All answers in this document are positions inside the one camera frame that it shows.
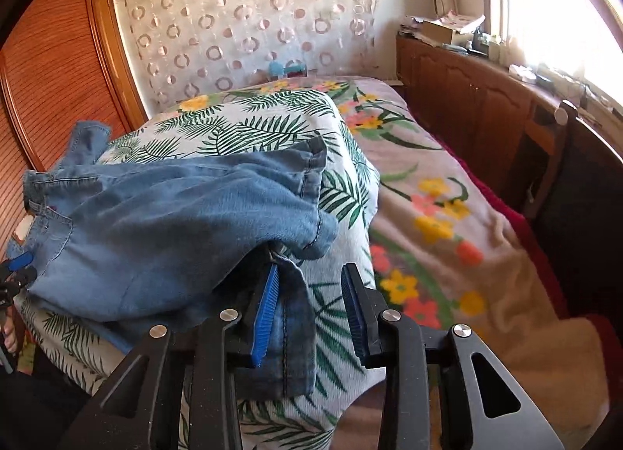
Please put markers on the cardboard box on cabinet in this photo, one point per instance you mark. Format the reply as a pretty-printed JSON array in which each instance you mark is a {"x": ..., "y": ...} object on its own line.
[{"x": 452, "y": 29}]

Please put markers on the floral pink blanket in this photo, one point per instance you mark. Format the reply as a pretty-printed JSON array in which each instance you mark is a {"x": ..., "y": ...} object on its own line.
[{"x": 443, "y": 251}]

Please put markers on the wooden louvered wardrobe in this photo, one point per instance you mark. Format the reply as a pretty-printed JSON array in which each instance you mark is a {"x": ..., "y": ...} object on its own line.
[{"x": 64, "y": 62}]

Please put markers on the blue toy on bed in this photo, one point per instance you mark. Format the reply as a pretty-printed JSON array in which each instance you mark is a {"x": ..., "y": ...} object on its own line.
[{"x": 277, "y": 70}]

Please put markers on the white circle pattern curtain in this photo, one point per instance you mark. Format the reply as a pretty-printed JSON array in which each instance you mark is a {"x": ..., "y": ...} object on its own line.
[{"x": 180, "y": 49}]

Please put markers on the wooden side cabinet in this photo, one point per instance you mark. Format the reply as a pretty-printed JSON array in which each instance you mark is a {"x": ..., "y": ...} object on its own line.
[{"x": 532, "y": 149}]

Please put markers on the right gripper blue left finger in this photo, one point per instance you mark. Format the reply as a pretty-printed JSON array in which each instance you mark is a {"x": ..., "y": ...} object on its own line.
[{"x": 265, "y": 311}]

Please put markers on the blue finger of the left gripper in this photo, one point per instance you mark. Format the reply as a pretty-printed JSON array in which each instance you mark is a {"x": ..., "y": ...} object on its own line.
[{"x": 18, "y": 263}]

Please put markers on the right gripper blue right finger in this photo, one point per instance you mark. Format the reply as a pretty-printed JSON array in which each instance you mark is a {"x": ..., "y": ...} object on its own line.
[{"x": 364, "y": 306}]

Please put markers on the palm leaf print bedsheet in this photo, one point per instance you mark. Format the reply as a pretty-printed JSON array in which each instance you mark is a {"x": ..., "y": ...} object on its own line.
[{"x": 234, "y": 124}]

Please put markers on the person's left hand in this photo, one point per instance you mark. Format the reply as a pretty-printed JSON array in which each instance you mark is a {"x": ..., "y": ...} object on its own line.
[{"x": 9, "y": 335}]

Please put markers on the blue denim jeans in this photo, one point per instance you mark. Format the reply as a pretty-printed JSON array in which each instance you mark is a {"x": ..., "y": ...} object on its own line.
[{"x": 127, "y": 246}]

